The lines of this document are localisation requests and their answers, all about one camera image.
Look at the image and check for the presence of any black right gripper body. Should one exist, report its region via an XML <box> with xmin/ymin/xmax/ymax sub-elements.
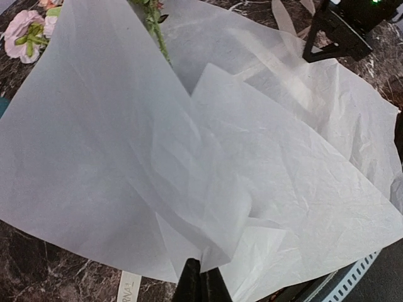
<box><xmin>330</xmin><ymin>0</ymin><xmax>402</xmax><ymax>31</ymax></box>

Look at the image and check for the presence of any white translucent wrapping paper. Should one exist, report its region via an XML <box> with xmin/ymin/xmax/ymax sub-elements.
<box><xmin>1</xmin><ymin>1</ymin><xmax>402</xmax><ymax>301</ymax></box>

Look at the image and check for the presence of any white paper bouquet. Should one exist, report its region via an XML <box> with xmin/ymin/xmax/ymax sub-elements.
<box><xmin>3</xmin><ymin>0</ymin><xmax>174</xmax><ymax>69</ymax></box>

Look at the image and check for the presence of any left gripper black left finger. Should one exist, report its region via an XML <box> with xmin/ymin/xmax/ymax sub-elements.
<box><xmin>172</xmin><ymin>258</ymin><xmax>202</xmax><ymax>302</ymax></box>

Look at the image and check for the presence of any white slotted cable duct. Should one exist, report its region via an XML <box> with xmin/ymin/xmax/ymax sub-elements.
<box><xmin>308</xmin><ymin>251</ymin><xmax>380</xmax><ymax>302</ymax></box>

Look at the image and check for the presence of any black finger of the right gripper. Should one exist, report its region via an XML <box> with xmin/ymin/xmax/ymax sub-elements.
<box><xmin>302</xmin><ymin>1</ymin><xmax>372</xmax><ymax>62</ymax></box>

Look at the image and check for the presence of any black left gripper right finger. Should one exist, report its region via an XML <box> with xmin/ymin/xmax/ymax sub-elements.
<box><xmin>201</xmin><ymin>267</ymin><xmax>232</xmax><ymax>302</ymax></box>

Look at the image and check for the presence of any cream printed ribbon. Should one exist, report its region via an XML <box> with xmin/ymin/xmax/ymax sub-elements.
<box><xmin>116</xmin><ymin>271</ymin><xmax>142</xmax><ymax>302</ymax></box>

